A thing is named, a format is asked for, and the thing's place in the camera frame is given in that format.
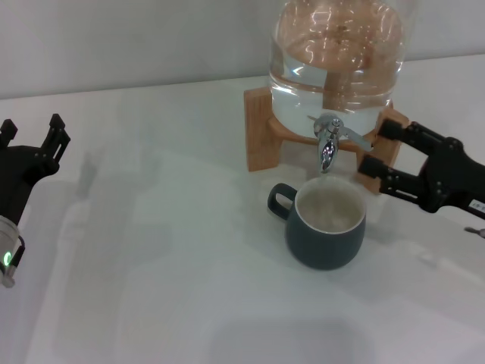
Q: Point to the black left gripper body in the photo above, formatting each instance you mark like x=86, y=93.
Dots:
x=22, y=174

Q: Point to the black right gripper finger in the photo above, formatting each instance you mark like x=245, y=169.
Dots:
x=394, y=178
x=420, y=136

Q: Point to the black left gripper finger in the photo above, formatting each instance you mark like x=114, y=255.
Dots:
x=55, y=140
x=8, y=130

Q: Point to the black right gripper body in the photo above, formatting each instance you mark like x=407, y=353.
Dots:
x=454, y=178

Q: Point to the chrome dispenser faucet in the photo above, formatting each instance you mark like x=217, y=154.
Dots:
x=327, y=148

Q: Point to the dark teal ceramic mug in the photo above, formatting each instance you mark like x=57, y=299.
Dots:
x=326, y=248

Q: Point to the glass water dispenser jar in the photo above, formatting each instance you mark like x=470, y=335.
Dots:
x=337, y=68

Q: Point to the wooden dispenser stand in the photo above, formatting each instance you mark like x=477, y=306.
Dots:
x=259, y=132

